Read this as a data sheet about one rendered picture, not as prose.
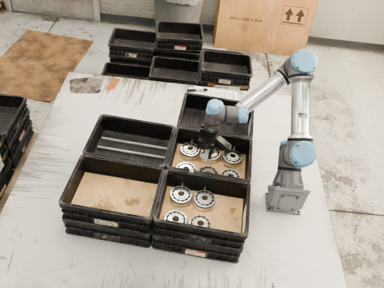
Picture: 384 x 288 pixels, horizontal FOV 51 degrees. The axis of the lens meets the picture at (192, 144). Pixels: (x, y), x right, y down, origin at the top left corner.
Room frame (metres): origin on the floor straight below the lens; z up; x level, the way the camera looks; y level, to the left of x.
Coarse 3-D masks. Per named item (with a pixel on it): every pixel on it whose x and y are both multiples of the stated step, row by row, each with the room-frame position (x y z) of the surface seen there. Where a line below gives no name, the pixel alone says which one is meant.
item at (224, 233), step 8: (200, 176) 1.23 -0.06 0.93; (208, 176) 1.24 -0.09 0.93; (248, 184) 1.22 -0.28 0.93; (160, 192) 1.11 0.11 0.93; (248, 192) 1.19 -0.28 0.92; (160, 200) 1.07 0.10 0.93; (248, 200) 1.13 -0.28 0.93; (248, 208) 1.09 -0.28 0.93; (248, 216) 1.04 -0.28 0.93; (160, 224) 0.96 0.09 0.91; (168, 224) 0.95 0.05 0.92; (184, 224) 0.96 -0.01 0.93; (248, 224) 1.00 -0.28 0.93; (200, 232) 0.95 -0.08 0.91; (208, 232) 0.95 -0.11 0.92; (216, 232) 0.95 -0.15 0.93; (224, 232) 0.95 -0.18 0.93; (232, 232) 0.95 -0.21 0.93; (248, 232) 0.96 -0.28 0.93
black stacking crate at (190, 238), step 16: (176, 176) 1.24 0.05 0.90; (192, 176) 1.24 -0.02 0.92; (224, 192) 1.23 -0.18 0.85; (240, 192) 1.23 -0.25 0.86; (160, 208) 1.07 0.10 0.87; (176, 224) 0.97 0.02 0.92; (192, 240) 0.96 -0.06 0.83; (208, 240) 0.95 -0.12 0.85; (224, 240) 0.95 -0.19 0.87; (240, 240) 0.95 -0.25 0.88
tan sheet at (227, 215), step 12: (168, 192) 1.20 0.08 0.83; (192, 192) 1.22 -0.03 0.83; (168, 204) 1.13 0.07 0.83; (192, 204) 1.15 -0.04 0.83; (216, 204) 1.16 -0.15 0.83; (228, 204) 1.17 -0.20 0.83; (240, 204) 1.18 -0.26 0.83; (192, 216) 1.08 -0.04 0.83; (216, 216) 1.10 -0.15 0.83; (228, 216) 1.10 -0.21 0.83; (240, 216) 1.11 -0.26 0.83; (216, 228) 1.03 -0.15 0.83; (228, 228) 1.04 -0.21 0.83; (240, 228) 1.05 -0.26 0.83
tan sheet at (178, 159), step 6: (180, 144) 1.53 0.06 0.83; (174, 156) 1.44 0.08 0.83; (180, 156) 1.44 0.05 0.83; (174, 162) 1.39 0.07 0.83; (180, 162) 1.40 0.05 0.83; (192, 162) 1.41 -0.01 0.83; (198, 162) 1.41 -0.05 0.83; (204, 162) 1.42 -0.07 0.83; (222, 162) 1.44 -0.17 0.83; (198, 168) 1.37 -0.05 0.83; (216, 168) 1.39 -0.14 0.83; (222, 168) 1.40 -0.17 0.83; (228, 168) 1.40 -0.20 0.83; (234, 168) 1.41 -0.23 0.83; (240, 168) 1.41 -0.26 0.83; (240, 174) 1.37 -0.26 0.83
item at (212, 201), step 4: (200, 192) 1.20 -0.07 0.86; (204, 192) 1.20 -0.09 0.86; (208, 192) 1.20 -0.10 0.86; (196, 196) 1.17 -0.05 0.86; (212, 196) 1.18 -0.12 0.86; (196, 200) 1.15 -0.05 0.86; (212, 200) 1.16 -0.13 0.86; (200, 204) 1.13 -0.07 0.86; (204, 204) 1.13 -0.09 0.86; (208, 204) 1.13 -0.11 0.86; (212, 204) 1.14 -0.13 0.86
